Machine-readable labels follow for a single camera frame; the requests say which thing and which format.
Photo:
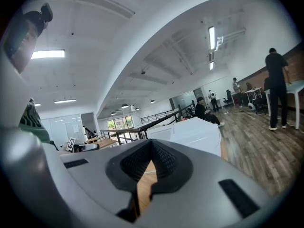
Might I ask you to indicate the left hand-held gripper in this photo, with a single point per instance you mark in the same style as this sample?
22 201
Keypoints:
83 147

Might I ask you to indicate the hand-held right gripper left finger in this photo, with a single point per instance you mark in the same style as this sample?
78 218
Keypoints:
90 179

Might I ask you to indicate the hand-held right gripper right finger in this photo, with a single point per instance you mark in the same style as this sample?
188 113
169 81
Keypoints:
202 198

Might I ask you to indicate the white microwave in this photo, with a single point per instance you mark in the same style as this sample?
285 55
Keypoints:
197 134

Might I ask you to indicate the glass window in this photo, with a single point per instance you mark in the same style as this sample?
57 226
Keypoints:
120 122

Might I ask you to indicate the rectangular ceiling light panel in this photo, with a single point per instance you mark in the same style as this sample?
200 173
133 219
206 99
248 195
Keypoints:
65 101
47 54

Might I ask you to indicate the person's green printed t-shirt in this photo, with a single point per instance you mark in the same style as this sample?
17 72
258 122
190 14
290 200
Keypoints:
33 125

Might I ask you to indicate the black metal railing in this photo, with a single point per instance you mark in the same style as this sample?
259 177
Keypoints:
161 120

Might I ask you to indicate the white floor fan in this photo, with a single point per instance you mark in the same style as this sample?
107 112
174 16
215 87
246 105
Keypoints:
252 106

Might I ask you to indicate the person's face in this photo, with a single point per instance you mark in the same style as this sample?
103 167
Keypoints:
21 46

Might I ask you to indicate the short ceiling light strip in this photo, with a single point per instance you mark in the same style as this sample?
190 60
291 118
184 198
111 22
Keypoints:
211 65

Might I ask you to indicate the white table with grey top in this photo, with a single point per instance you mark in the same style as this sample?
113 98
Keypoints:
297 87

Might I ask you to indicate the long ceiling light strip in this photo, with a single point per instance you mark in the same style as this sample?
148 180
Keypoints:
211 38

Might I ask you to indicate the black head-worn camera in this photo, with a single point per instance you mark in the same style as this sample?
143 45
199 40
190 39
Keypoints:
47 12

